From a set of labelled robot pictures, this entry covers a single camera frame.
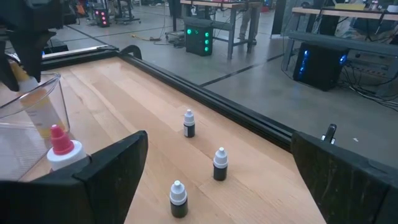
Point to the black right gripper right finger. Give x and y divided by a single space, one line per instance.
351 186

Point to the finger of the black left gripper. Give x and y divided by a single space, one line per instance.
5 68
32 49

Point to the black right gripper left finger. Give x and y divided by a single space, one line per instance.
109 174

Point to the pink food coloring bottle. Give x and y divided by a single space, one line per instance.
62 146

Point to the yellow food coloring bottle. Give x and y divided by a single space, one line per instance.
40 115

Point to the small white-capped dropper bottle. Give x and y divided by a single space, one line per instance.
188 124
178 200
220 165

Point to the black device with red lights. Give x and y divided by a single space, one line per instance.
102 17

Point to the clear plastic bin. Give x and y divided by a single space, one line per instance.
18 149

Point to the black computer with blue lights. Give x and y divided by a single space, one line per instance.
320 67

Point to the grey metal bench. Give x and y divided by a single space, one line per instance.
357 45

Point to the black computer with green lights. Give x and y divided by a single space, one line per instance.
199 40

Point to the metal-legged workbench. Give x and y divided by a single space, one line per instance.
230 28

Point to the person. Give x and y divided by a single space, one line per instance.
247 25

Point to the black aluminium table frame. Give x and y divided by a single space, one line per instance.
217 102

